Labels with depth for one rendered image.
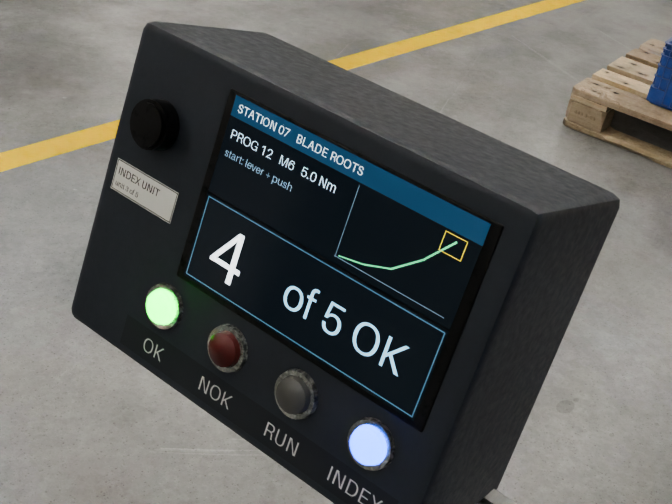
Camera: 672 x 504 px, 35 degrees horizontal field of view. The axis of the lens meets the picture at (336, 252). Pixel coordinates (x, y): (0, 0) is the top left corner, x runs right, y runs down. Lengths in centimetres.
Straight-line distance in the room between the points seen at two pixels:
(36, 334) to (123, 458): 43
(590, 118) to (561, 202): 329
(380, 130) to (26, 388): 181
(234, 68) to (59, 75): 305
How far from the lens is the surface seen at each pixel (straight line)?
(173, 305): 60
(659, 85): 380
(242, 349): 57
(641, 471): 238
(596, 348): 269
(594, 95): 377
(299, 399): 55
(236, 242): 57
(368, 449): 53
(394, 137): 52
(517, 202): 48
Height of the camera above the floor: 147
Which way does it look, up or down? 32 degrees down
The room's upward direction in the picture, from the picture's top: 10 degrees clockwise
